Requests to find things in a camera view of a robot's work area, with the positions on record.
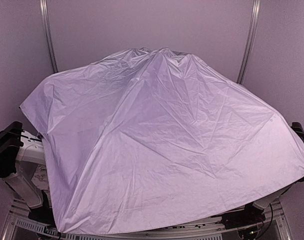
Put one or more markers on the left aluminium frame post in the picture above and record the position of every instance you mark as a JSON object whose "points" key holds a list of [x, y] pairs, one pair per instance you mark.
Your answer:
{"points": [[47, 31]]}

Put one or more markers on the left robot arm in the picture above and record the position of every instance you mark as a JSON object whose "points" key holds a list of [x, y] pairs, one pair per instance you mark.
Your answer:
{"points": [[17, 146]]}

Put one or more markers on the lilac folding umbrella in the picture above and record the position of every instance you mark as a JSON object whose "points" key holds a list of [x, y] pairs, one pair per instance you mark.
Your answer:
{"points": [[142, 140]]}

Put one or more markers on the aluminium frame post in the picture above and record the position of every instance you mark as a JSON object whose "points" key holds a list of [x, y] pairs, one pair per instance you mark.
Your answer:
{"points": [[250, 40], [47, 31]]}

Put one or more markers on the aluminium front rail base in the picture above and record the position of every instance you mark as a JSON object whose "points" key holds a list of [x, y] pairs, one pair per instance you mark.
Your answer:
{"points": [[275, 227]]}

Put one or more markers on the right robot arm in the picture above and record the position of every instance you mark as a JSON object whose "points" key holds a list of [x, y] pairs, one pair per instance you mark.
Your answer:
{"points": [[253, 213]]}

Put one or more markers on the right aluminium frame post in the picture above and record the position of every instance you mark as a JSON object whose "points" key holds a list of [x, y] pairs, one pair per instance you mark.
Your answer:
{"points": [[250, 40]]}

